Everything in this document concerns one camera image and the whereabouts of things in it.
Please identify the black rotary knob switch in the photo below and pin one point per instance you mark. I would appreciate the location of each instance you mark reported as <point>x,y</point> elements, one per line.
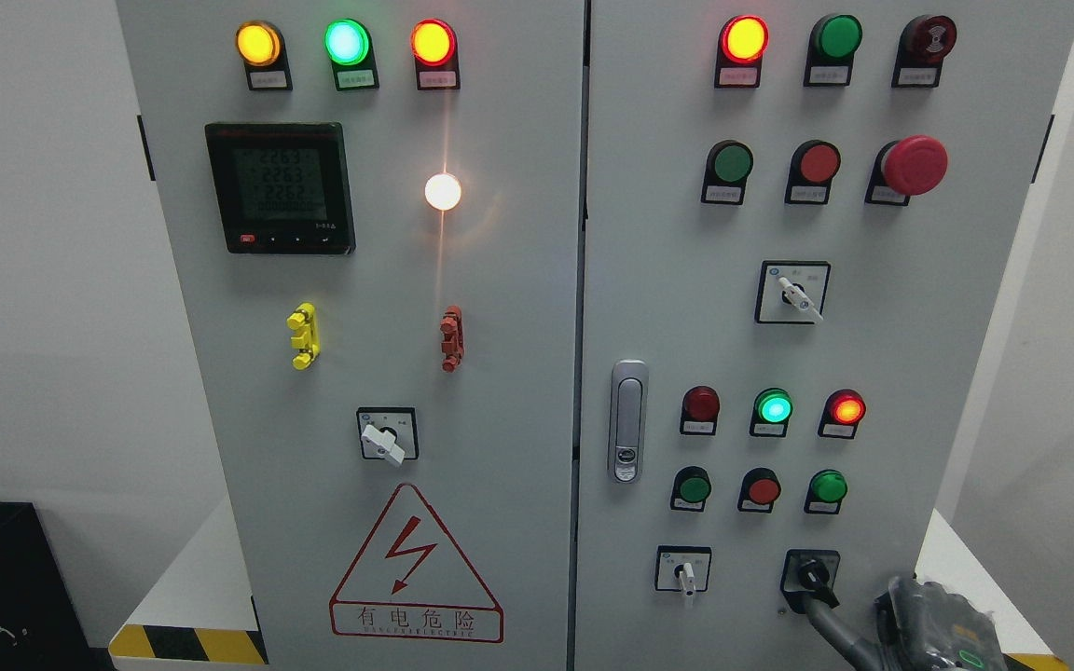
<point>809,573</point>

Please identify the red terminal connector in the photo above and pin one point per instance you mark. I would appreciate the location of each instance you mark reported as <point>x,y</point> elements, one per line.
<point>451,329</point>

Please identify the white glowing lamp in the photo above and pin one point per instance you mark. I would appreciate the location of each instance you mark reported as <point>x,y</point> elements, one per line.
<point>443,191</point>

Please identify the dark red indicator light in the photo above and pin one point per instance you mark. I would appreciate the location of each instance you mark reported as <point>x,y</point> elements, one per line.
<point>701,406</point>

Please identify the grey left cabinet door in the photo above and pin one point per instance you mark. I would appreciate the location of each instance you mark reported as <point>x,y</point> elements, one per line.
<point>495,434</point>

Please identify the grey cabinet door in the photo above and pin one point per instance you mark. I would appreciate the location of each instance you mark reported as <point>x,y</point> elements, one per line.
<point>674,282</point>
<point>495,434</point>

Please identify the green push button lower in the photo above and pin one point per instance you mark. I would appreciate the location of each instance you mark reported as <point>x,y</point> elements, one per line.
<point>690,490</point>

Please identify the green push button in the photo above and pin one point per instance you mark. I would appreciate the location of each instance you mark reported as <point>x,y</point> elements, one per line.
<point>727,168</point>
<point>690,490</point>

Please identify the yellow terminal connector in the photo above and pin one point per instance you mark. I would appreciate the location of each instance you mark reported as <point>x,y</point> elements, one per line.
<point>302,322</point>

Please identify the green glowing indicator light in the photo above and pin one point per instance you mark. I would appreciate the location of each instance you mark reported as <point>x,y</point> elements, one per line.
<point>771,413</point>

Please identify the green push button upper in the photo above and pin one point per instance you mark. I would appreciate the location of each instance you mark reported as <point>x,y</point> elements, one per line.
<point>727,168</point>

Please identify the red push button lower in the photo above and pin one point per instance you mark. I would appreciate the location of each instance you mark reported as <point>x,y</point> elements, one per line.
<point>760,489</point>

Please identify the red push button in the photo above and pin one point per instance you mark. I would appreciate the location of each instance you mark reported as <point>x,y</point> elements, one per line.
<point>760,489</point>
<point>813,166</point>

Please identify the red electric danger sign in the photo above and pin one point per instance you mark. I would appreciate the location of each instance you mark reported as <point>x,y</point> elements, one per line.
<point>411,579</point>

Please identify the grey right cabinet door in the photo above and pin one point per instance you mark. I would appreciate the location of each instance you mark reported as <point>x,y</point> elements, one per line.
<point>674,282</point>

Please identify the black digital power meter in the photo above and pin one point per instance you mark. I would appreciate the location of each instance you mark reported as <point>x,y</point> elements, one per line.
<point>282,188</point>

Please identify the orange red indicator light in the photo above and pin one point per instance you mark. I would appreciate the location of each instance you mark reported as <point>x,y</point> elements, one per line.
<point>436,55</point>

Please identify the red indicator light right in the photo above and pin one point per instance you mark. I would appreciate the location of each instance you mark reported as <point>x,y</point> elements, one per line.
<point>842,414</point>

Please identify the red push button upper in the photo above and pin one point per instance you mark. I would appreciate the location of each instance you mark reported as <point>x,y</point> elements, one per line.
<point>813,166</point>

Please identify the green illuminated button lower right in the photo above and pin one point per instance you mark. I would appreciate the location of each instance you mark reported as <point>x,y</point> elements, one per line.
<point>825,493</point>

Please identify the green lit indicator light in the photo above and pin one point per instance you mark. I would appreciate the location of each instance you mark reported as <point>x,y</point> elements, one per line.
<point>350,48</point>

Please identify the red lit indicator light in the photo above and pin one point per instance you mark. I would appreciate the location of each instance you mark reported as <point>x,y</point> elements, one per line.
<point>740,53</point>

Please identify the yellow indicator light top left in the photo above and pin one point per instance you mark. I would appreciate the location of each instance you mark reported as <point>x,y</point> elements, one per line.
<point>263,52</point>

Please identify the red emergency stop button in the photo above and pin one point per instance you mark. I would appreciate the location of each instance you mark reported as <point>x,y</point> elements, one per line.
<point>909,167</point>

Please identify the green unlit indicator light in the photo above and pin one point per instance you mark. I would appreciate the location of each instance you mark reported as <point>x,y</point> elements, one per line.
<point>832,44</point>

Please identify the white platform with hazard stripes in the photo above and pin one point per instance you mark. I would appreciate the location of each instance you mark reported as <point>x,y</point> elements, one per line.
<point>200,616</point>

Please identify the red black buzzer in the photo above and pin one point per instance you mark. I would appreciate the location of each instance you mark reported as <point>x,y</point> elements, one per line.
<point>923,45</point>

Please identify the black box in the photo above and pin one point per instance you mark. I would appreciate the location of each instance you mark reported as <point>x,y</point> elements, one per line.
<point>39,629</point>

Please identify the silver door handle lock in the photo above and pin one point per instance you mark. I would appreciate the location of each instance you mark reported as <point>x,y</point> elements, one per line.
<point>629,387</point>

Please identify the white handle selector switch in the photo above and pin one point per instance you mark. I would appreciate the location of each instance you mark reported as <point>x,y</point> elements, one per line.
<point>388,434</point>

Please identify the white selector switch upper right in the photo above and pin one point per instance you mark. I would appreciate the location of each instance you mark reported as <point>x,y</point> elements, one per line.
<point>792,292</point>

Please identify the white selector switch lower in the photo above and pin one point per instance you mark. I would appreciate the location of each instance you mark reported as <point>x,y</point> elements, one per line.
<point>683,570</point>

